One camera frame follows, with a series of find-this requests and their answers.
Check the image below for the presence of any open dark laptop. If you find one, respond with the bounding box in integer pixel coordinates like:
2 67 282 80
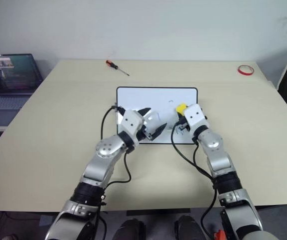
0 53 44 127

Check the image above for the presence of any red tape roll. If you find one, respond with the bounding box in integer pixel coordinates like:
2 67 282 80
237 64 255 76

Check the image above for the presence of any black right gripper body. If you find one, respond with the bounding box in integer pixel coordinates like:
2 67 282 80
174 118 191 133

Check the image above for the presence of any black framed whiteboard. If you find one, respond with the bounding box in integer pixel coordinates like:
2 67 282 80
114 86 208 145

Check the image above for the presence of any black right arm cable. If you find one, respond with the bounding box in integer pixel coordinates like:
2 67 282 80
170 122 219 238

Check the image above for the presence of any orange plastic object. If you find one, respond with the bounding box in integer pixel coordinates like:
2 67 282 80
213 229 226 240

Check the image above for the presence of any dark rounded shape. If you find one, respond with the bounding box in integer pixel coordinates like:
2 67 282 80
118 218 146 240
174 215 202 240

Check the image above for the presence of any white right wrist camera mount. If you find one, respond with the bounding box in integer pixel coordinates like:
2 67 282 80
183 103 207 131

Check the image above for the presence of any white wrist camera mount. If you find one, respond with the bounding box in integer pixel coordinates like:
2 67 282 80
119 109 146 145
183 103 207 131

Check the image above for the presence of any grey floor tape patch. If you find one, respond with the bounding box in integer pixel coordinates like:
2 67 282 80
39 214 53 227

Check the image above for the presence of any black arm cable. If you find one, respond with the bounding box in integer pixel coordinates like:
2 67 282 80
170 122 219 238
99 105 132 186

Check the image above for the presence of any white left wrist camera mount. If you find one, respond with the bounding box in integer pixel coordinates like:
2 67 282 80
119 109 146 145

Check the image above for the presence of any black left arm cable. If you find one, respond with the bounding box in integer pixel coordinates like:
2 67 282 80
99 105 132 186

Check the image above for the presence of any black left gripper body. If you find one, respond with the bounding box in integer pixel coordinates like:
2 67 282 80
135 124 154 144

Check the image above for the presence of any orange black handled screwdriver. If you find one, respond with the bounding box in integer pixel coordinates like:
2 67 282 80
105 59 130 77

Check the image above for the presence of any yellow whiteboard eraser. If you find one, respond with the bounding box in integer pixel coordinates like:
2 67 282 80
175 103 189 116

